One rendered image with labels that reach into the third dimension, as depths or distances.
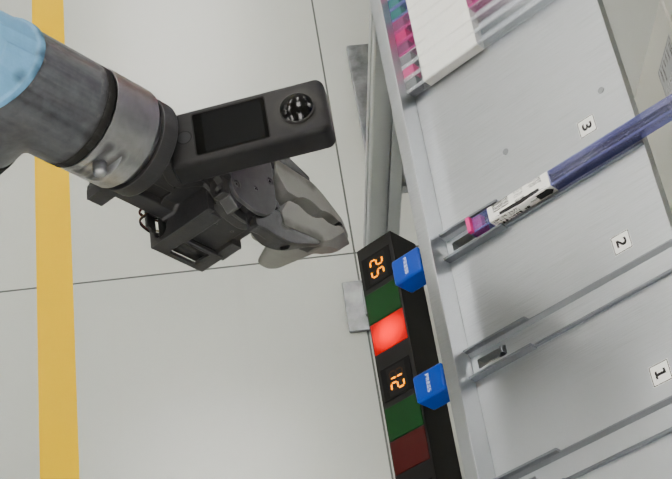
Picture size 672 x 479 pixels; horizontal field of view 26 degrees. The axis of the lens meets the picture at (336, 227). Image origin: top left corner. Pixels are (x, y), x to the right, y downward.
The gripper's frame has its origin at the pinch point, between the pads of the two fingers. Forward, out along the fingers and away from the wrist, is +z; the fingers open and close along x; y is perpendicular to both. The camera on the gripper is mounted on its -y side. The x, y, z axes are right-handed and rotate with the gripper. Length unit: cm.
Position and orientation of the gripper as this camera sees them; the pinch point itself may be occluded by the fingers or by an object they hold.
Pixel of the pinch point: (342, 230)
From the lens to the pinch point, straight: 113.3
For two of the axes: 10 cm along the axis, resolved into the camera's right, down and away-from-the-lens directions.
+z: 6.6, 3.6, 6.6
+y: -7.4, 4.7, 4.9
